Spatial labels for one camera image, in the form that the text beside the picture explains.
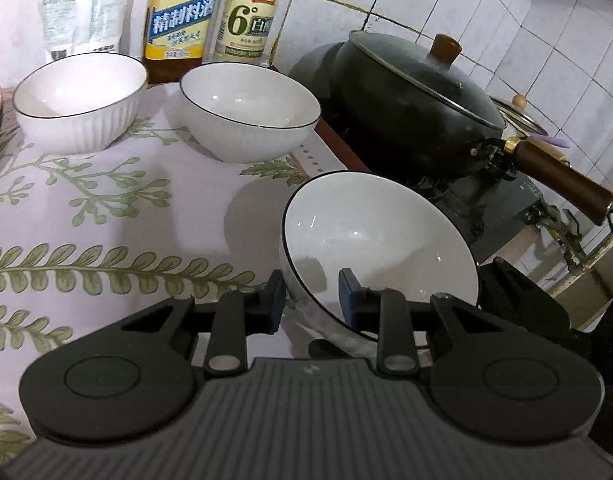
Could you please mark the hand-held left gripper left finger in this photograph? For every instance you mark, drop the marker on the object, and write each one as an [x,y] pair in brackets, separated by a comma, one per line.
[274,305]

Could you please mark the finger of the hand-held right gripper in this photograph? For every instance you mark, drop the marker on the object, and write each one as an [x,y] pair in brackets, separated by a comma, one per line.
[521,300]

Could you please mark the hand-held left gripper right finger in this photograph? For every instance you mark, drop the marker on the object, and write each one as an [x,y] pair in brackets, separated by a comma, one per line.
[349,302]

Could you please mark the white ribbed bowl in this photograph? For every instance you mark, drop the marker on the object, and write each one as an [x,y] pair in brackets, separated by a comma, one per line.
[376,240]
[249,112]
[79,105]

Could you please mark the floral tablecloth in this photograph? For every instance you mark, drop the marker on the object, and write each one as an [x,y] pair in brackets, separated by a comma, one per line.
[161,220]

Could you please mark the purple plastic stick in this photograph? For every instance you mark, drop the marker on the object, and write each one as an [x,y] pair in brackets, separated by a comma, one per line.
[554,141]

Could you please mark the black wok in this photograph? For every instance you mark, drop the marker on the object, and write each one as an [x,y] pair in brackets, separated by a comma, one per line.
[401,130]

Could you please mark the glass lid with wooden knob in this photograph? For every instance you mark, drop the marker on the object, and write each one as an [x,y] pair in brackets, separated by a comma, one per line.
[521,117]

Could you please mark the black wok lid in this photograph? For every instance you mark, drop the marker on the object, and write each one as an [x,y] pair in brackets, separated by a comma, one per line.
[426,77]

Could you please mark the clear vinegar bottle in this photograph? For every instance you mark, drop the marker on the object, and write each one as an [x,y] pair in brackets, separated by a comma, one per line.
[249,20]

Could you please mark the yellow label cooking wine bottle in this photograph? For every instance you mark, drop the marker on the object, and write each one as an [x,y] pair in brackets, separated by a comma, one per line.
[181,20]

